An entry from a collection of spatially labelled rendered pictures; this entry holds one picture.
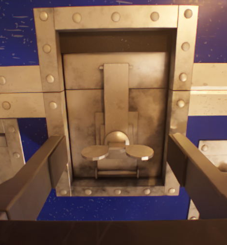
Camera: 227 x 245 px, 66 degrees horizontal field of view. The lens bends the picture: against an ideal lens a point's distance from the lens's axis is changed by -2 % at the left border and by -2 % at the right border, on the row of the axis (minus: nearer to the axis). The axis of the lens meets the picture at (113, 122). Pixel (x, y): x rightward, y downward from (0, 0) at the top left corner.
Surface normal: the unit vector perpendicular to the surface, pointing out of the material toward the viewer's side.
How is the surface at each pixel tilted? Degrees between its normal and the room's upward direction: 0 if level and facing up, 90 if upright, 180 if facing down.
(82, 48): 90
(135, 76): 90
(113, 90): 90
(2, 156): 90
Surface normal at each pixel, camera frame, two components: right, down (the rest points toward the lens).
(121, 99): 0.00, 0.29
